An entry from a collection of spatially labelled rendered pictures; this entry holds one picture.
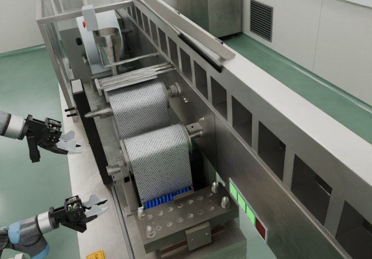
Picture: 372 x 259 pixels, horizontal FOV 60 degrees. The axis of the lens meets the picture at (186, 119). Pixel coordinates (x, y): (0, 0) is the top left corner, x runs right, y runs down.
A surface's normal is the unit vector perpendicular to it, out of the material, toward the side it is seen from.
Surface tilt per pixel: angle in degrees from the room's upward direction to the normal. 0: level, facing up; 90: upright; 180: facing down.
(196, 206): 0
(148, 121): 92
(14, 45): 90
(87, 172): 0
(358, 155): 0
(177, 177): 90
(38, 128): 90
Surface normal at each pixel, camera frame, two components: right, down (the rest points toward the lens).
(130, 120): 0.36, 0.52
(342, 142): -0.10, -0.82
